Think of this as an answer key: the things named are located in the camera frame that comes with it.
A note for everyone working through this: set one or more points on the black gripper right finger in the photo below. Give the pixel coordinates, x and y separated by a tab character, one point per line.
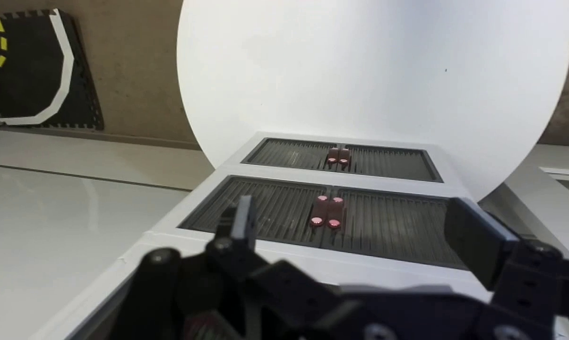
474	238

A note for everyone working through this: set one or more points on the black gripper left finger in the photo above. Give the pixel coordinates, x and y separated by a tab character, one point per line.
242	217

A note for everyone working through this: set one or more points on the dark translucent cabinet door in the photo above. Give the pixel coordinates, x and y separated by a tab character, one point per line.
289	153
389	163
257	210
397	229

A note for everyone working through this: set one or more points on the white stacked storage cabinet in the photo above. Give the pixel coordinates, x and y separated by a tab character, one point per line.
189	251

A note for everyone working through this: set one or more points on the black foam road mat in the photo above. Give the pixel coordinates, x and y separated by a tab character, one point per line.
28	68

